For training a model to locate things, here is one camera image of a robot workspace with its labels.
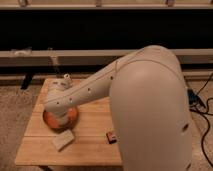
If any orange ceramic bowl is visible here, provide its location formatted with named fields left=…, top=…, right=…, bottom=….
left=43, top=107, right=78, bottom=131

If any orange black small box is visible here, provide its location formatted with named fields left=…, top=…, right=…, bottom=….
left=106, top=131, right=117, bottom=144

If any wooden table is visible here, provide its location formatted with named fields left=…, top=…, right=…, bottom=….
left=15, top=79, right=122, bottom=166

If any black power cable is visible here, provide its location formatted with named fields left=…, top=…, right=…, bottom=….
left=187, top=71, right=213, bottom=168

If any clear plastic bottle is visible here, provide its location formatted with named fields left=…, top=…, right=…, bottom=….
left=63, top=74, right=71, bottom=82

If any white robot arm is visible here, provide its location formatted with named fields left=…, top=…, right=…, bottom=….
left=44, top=45, right=192, bottom=171

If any white sponge block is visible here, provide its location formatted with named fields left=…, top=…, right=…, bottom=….
left=52, top=130, right=74, bottom=151

